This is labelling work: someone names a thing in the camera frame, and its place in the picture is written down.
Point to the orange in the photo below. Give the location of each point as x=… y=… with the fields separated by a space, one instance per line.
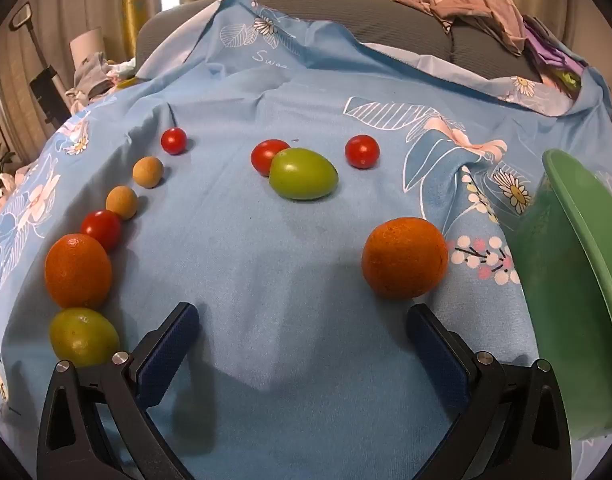
x=78 y=270
x=405 y=258

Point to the tan longan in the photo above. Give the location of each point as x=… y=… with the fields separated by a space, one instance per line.
x=121 y=202
x=147 y=172

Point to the pink clothes pile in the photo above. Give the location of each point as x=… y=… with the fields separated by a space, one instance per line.
x=466 y=5

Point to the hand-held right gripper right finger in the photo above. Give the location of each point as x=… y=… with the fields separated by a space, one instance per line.
x=438 y=355

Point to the yellow-green cloth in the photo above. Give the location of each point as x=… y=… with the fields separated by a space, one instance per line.
x=570 y=80

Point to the black upright vacuum cleaner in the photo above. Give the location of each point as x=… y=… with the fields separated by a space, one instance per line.
x=45 y=85

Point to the red cherry tomato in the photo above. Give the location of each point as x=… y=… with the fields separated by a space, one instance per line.
x=263 y=157
x=101 y=230
x=173 y=140
x=362 y=151

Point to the grey sofa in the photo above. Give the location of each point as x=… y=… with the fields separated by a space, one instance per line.
x=396 y=20

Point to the green jujube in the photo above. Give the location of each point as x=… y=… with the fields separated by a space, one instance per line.
x=303 y=173
x=83 y=336

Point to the purple cloth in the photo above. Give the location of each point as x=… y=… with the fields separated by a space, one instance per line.
x=551 y=45

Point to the green plastic bowl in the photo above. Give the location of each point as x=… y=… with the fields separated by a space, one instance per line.
x=571 y=280

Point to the grey clothes pile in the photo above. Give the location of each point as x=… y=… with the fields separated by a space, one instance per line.
x=93 y=77

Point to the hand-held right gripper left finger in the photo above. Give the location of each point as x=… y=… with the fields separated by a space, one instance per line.
x=168 y=355

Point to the blue floral bed sheet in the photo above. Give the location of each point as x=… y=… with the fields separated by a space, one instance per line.
x=266 y=270

